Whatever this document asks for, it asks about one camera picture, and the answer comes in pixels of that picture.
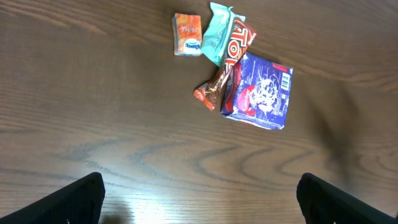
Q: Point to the red orange chocolate bar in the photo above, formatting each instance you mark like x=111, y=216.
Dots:
x=242, y=36

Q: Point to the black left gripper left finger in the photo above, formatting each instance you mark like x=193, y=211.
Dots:
x=77, y=203

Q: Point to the orange small snack box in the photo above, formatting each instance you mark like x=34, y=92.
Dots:
x=187, y=34

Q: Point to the purple snack packet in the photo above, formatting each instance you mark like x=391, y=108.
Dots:
x=257, y=92

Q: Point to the teal snack wrapper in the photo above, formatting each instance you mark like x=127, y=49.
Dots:
x=218, y=31

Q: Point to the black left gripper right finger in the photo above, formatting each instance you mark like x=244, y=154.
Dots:
x=321, y=202

